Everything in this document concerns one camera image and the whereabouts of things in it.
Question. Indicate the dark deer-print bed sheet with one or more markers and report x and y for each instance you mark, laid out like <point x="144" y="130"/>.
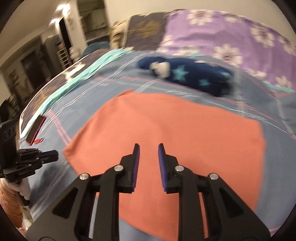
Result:
<point x="53" y="85"/>

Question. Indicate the purple floral pillow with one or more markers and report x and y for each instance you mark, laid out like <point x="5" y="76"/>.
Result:
<point x="238" y="41"/>

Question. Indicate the blue plaid duvet cover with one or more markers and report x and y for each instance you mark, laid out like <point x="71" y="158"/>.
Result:
<point x="117" y="72"/>

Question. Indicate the navy star fleece blanket roll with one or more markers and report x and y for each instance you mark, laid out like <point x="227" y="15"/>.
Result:
<point x="197" y="74"/>

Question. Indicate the left hand white glove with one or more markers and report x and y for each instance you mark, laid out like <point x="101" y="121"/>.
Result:
<point x="23" y="188"/>

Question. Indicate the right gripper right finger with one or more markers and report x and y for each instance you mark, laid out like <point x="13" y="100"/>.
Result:
<point x="208" y="207"/>

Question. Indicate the red smartphone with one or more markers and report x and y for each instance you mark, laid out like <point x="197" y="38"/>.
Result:
<point x="34" y="130"/>

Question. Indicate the dark tree-print pillow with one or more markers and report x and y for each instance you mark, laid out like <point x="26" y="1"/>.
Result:
<point x="145" y="32"/>

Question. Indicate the beige crumpled clothes pile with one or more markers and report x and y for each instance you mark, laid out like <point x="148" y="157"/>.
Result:
<point x="118" y="34"/>

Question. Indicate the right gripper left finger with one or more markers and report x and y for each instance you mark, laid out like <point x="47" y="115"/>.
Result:
<point x="89" y="203"/>

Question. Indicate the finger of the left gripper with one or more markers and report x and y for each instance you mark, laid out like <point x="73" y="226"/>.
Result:
<point x="48" y="156"/>

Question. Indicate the coral pink long-sleeve shirt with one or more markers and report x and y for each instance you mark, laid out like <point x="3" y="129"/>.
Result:
<point x="204" y="139"/>

